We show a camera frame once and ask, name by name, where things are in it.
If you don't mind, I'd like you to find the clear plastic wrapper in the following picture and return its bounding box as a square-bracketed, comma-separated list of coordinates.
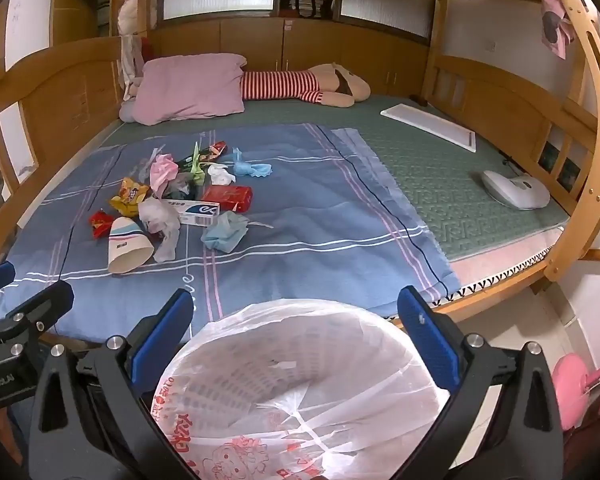
[137, 146, 166, 181]

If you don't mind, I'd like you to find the clear packet with blue top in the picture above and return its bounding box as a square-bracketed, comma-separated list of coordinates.
[231, 147, 273, 179]

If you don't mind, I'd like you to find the white tissue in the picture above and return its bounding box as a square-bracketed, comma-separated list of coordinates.
[207, 162, 238, 186]

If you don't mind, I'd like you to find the green bed mat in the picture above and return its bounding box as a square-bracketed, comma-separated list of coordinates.
[97, 94, 571, 263]

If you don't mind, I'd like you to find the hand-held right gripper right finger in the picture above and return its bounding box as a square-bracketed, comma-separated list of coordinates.
[396, 285, 566, 480]

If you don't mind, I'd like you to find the blue striped blanket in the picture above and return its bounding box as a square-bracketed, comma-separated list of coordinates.
[0, 122, 458, 346]

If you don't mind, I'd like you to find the wooden bed frame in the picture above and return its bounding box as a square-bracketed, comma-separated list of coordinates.
[0, 0, 600, 361]

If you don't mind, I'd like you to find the white handheld vacuum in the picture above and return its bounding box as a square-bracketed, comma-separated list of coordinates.
[481, 169, 551, 209]

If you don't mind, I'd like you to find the pink plastic item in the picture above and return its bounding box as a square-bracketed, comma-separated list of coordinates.
[551, 352, 600, 431]

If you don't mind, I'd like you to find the blue face mask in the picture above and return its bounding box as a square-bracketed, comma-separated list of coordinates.
[200, 211, 276, 252]

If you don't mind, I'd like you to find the pink plastic bag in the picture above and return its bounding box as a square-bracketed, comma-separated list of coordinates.
[149, 152, 181, 196]

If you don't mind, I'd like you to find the small red snack wrapper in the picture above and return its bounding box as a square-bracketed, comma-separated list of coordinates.
[89, 208, 115, 238]

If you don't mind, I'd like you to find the pink hanging cloth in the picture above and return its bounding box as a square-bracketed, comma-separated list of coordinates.
[540, 0, 576, 61]

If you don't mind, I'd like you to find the red box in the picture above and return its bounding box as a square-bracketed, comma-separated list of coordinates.
[200, 185, 254, 213]

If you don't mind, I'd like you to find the green wrapper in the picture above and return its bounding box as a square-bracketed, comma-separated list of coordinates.
[182, 141, 211, 181]

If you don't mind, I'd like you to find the pink pillow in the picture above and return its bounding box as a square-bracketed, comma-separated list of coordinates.
[130, 53, 248, 126]

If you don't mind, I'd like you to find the dark red wrapper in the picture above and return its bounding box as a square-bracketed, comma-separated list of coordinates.
[200, 141, 229, 166]

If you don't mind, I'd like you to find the grey translucent plastic bag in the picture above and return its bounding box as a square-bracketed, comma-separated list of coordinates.
[137, 197, 183, 263]

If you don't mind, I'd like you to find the pink mattress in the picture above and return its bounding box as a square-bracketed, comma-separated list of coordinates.
[430, 230, 566, 311]

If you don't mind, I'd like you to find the yellow snack packet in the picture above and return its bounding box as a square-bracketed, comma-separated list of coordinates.
[109, 177, 153, 218]

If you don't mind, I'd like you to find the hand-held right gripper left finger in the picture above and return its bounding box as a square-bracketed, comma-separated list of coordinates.
[27, 287, 196, 480]

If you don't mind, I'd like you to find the striped plush doll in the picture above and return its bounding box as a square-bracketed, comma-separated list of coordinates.
[240, 62, 372, 108]

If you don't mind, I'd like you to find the blue and white box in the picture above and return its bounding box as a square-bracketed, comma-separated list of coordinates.
[162, 199, 221, 227]

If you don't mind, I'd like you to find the white paper cup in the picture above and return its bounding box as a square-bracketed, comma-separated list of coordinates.
[107, 216, 156, 275]

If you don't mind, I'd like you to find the wooden cabinet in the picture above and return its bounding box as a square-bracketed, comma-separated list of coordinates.
[147, 15, 433, 98]

